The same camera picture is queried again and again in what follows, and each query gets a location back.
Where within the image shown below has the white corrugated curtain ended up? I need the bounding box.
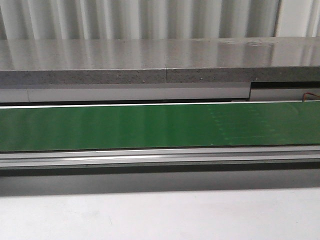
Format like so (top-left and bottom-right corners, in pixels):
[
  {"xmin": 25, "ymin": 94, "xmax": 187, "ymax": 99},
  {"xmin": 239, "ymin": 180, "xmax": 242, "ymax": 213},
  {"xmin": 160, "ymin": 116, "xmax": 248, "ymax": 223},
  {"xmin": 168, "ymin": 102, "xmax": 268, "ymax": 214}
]
[{"xmin": 0, "ymin": 0, "xmax": 320, "ymax": 40}]

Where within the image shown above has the grey stone counter slab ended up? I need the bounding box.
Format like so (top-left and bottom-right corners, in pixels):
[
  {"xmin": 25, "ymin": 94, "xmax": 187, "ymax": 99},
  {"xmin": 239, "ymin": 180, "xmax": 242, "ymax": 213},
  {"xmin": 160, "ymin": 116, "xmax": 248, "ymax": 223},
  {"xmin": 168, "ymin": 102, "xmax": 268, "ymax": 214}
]
[{"xmin": 0, "ymin": 37, "xmax": 320, "ymax": 86}]

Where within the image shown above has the green conveyor belt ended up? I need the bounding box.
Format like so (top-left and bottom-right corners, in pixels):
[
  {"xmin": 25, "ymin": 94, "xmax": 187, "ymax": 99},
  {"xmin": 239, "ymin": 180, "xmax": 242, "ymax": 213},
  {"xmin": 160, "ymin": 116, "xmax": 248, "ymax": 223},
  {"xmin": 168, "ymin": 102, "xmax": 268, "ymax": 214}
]
[{"xmin": 0, "ymin": 101, "xmax": 320, "ymax": 152}]

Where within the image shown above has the red and black wire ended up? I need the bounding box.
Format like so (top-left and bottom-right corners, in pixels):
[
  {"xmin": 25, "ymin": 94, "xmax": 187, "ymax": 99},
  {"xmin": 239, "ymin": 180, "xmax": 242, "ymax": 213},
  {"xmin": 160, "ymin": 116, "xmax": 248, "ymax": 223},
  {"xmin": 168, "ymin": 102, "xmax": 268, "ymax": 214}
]
[{"xmin": 301, "ymin": 92, "xmax": 320, "ymax": 102}]

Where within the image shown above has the aluminium conveyor frame rail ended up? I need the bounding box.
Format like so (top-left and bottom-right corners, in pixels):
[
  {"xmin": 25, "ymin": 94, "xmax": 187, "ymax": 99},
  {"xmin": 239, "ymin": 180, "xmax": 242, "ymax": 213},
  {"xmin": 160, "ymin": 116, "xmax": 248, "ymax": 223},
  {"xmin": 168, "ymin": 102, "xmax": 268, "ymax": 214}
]
[{"xmin": 0, "ymin": 145, "xmax": 320, "ymax": 168}]

